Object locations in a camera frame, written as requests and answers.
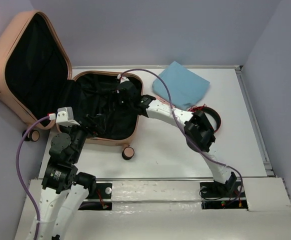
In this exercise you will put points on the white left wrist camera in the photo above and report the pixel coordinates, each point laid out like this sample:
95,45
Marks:
65,117

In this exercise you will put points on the pink hard-shell suitcase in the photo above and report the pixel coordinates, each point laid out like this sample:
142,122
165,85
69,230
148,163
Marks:
36,79

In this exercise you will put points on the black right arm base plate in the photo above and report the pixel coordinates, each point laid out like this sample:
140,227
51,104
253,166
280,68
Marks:
213,199

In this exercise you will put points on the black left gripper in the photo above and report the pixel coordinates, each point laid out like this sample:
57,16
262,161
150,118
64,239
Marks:
93,129

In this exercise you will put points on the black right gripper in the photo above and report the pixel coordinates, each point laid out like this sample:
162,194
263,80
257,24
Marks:
119,93

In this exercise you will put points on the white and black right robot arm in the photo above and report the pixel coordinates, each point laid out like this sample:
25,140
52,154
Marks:
196,127

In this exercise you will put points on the red and black headphones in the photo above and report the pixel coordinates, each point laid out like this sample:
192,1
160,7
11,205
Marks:
209,111

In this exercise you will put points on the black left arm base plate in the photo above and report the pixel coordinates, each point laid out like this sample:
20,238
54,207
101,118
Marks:
100,199

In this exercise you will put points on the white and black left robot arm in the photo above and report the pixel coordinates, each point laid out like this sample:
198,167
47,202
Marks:
64,188

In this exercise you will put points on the light blue cloth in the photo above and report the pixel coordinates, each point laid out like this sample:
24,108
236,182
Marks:
185,87

